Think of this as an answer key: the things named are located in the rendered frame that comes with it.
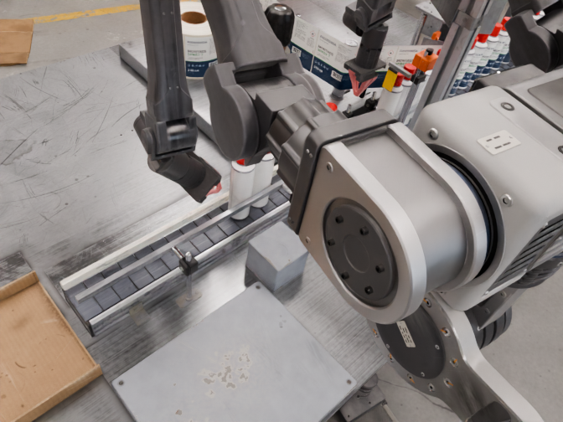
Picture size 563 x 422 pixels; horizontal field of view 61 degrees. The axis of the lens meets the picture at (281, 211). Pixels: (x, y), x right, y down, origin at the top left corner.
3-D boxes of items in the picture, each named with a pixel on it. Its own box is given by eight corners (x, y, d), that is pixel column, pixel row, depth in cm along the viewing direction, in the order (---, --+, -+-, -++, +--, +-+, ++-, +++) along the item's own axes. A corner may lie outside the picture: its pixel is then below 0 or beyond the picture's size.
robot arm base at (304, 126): (293, 238, 46) (317, 142, 37) (253, 182, 50) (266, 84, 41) (363, 209, 50) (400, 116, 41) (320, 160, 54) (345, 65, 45)
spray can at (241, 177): (240, 201, 117) (246, 136, 101) (253, 214, 114) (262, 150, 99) (223, 210, 114) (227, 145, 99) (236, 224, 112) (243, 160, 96)
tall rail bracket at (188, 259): (178, 276, 106) (177, 229, 94) (198, 299, 103) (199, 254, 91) (167, 284, 104) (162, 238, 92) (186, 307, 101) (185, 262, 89)
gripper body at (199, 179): (193, 149, 96) (171, 136, 90) (224, 179, 92) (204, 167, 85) (172, 174, 97) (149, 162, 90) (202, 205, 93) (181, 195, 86)
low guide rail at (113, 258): (395, 105, 150) (397, 100, 148) (398, 107, 149) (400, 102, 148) (61, 287, 93) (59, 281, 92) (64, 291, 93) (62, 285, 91)
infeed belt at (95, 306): (482, 68, 184) (486, 59, 181) (500, 79, 180) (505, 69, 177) (68, 301, 98) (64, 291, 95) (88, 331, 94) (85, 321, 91)
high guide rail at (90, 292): (420, 104, 143) (421, 100, 141) (423, 105, 142) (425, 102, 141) (75, 299, 86) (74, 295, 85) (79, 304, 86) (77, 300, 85)
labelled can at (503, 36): (478, 67, 176) (505, 13, 160) (490, 74, 173) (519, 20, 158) (471, 71, 173) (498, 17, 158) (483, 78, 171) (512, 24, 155)
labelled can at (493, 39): (467, 73, 172) (494, 18, 156) (480, 80, 169) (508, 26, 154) (460, 77, 169) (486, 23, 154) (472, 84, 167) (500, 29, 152)
